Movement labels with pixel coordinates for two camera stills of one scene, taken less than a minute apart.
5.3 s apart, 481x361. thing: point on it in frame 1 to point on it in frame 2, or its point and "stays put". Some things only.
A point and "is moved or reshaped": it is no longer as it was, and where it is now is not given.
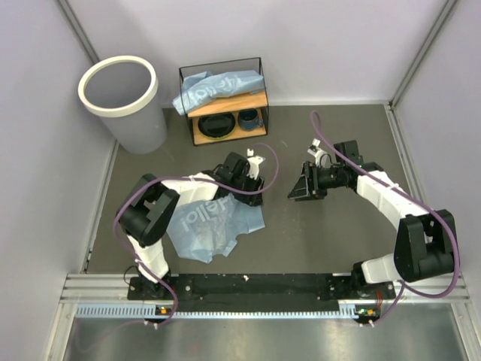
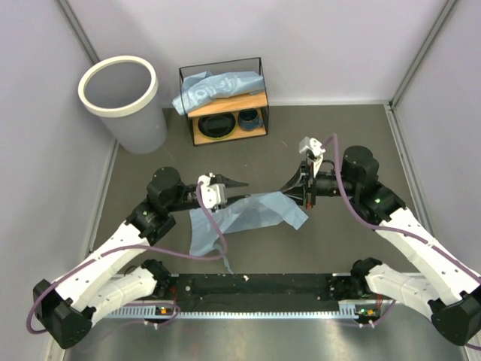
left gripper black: [255, 198] to [227, 182]
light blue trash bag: [204, 86] stays put
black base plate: [258, 292] stays put
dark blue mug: [249, 119] stays put
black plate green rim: [217, 125] stays put
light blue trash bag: [203, 230] is moved or reshaped
